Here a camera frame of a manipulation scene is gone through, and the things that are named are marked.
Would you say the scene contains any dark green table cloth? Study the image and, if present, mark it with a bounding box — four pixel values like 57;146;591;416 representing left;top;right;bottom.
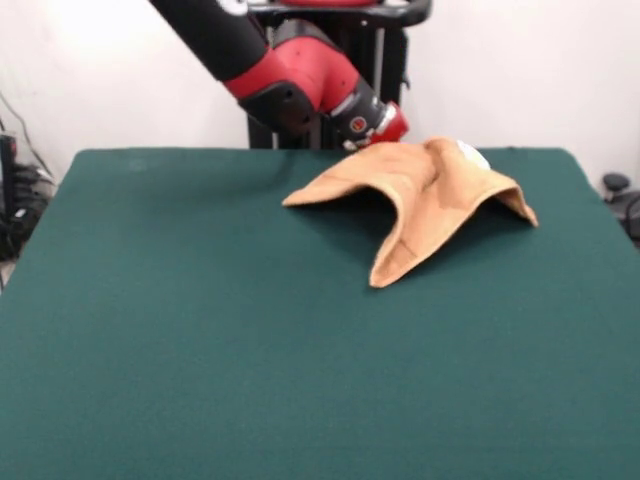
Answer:
0;146;640;480

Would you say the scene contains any grey wall cable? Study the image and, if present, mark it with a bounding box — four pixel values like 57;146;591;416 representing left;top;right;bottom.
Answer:
0;92;56;181

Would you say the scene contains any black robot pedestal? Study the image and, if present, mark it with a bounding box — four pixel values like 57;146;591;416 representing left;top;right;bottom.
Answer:
247;0;434;150

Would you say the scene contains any black cable bundle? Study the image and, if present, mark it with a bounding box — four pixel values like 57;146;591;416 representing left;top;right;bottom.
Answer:
0;163;57;262

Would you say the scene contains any orange terry towel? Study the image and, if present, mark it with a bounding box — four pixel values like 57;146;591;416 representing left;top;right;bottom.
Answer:
282;135;540;290

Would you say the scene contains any black equipment box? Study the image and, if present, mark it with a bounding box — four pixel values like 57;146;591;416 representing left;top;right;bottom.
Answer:
0;133;20;221

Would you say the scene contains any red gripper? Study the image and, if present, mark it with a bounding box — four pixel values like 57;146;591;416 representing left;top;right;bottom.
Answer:
369;102;410;146

